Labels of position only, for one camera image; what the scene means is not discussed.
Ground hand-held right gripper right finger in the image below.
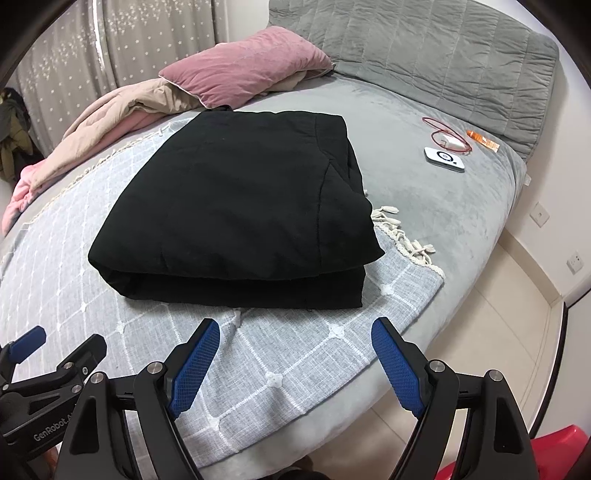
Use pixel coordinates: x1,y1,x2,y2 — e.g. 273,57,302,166
372,316,541,480

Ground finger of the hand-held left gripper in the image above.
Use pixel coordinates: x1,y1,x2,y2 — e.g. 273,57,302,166
0,325,47,383
11,335,108,409

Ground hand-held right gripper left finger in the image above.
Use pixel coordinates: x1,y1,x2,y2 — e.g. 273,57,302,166
55,318,221,480

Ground black padded garment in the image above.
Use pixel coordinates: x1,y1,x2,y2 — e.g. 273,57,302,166
88,107,386,311

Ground dark hanging clothes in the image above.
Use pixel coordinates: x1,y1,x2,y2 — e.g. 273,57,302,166
0,88,31,183

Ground grey checked fringed blanket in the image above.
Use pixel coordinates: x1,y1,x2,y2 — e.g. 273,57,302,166
0,117,446,462

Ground grey bed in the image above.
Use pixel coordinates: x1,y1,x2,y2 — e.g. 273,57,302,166
0,74,529,467

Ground red plastic stool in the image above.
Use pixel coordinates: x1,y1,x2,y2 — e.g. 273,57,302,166
436,425,591,480

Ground white square device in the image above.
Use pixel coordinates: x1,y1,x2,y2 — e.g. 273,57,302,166
424,146,466,174

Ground beige and pink quilt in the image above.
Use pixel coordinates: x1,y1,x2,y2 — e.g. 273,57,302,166
1,69,333,236

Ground orange tube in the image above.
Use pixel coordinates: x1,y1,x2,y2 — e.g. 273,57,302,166
465,130,502,153

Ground pink velvet pillow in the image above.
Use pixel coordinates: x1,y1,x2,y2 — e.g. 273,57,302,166
158,25,334,110

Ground grey quilted headboard cushion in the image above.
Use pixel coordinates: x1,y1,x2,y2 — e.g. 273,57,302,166
268,0,559,160

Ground grey dotted curtain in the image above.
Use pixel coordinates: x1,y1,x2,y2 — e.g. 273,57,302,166
9,0,273,158

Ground red cable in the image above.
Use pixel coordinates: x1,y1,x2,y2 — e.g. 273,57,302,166
421,116,474,155

